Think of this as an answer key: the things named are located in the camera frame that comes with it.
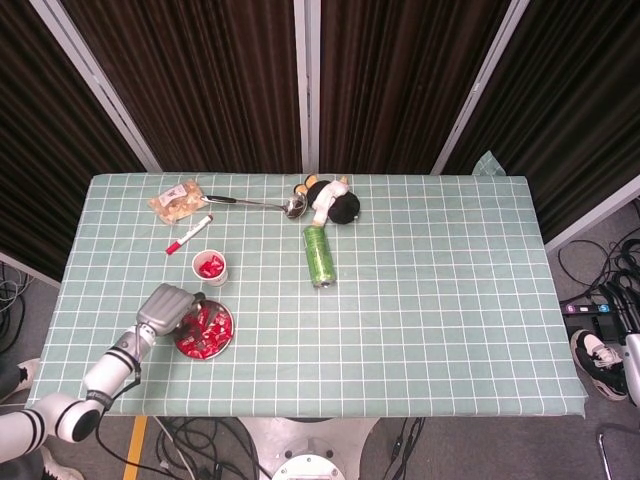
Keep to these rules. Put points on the beige sneaker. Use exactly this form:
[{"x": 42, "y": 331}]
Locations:
[{"x": 30, "y": 370}]

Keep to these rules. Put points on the dark trouser leg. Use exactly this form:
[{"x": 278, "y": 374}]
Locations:
[{"x": 10, "y": 382}]

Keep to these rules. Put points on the white paper cup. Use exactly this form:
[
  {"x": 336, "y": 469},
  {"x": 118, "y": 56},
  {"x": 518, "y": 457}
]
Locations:
[{"x": 220, "y": 281}]

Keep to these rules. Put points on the steel ladle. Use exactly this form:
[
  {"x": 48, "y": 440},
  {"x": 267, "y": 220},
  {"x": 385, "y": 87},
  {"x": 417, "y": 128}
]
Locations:
[{"x": 297, "y": 207}]

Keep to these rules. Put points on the white partition rail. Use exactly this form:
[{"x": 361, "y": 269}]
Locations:
[
  {"x": 595, "y": 214},
  {"x": 30, "y": 271}
]

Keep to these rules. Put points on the dark brown curtain panel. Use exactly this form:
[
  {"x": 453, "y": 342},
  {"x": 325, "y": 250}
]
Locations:
[
  {"x": 400, "y": 75},
  {"x": 210, "y": 75},
  {"x": 575, "y": 100},
  {"x": 40, "y": 125}
]

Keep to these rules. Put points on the yellow floor tape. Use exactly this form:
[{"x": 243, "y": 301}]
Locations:
[{"x": 135, "y": 450}]

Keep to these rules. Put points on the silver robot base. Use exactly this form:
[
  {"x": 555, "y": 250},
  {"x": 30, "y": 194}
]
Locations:
[{"x": 310, "y": 440}]

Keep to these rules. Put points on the red marker pen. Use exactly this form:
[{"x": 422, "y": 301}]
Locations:
[{"x": 187, "y": 236}]

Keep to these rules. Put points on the black white plush toy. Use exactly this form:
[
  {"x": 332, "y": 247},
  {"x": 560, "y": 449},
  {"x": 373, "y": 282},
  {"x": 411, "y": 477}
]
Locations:
[{"x": 345, "y": 207}]

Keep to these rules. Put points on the green drink can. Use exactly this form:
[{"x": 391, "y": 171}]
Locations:
[{"x": 319, "y": 255}]

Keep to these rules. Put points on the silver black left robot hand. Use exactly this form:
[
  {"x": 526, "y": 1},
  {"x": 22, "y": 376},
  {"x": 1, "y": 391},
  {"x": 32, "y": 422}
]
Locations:
[{"x": 162, "y": 310}]

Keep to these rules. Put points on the white partition post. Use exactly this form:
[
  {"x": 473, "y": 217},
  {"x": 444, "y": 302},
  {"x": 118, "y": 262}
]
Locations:
[
  {"x": 475, "y": 90},
  {"x": 306, "y": 75},
  {"x": 95, "y": 77}
]

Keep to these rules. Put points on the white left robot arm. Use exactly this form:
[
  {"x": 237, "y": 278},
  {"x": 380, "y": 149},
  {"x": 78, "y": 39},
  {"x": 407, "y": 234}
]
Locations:
[{"x": 107, "y": 367}]

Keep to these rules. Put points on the black white sneaker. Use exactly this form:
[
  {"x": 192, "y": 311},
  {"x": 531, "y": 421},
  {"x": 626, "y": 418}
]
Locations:
[{"x": 600, "y": 360}]

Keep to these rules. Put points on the round steel plate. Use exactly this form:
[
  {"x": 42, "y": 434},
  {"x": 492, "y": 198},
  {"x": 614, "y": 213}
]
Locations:
[{"x": 219, "y": 306}]

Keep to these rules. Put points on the grey metal chair leg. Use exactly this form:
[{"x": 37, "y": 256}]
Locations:
[{"x": 603, "y": 455}]

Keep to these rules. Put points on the clear snack bag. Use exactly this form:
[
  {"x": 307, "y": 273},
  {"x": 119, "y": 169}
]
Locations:
[{"x": 175, "y": 205}]

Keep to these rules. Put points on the green checked tablecloth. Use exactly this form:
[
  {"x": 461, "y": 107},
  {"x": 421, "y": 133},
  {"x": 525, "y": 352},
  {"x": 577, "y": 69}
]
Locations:
[{"x": 400, "y": 300}]

